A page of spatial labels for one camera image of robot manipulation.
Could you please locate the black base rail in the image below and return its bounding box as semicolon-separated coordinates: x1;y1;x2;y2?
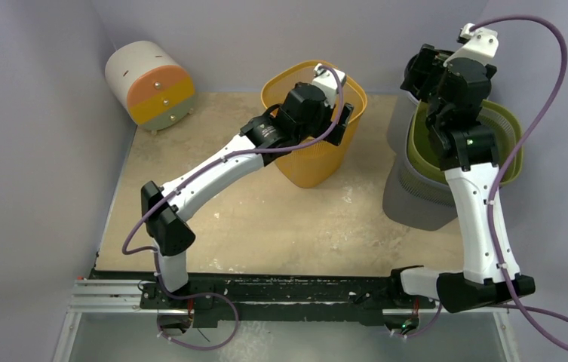
89;269;435;328

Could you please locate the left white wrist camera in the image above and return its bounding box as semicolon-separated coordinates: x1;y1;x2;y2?
311;63;346;109

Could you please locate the grey plastic basket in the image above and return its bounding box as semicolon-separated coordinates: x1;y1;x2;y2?
382;107;522;232

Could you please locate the orange plastic mesh basket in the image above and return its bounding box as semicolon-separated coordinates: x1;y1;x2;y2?
260;60;367;189

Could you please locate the white cylindrical drawer cabinet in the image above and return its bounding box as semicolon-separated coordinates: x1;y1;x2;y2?
104;41;197;134

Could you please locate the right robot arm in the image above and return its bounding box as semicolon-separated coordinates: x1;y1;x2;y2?
387;44;536;313

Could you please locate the green slotted plastic basket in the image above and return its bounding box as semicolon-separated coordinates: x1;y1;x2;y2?
407;100;523;184

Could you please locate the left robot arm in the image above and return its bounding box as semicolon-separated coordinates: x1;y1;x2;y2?
134;80;353;308

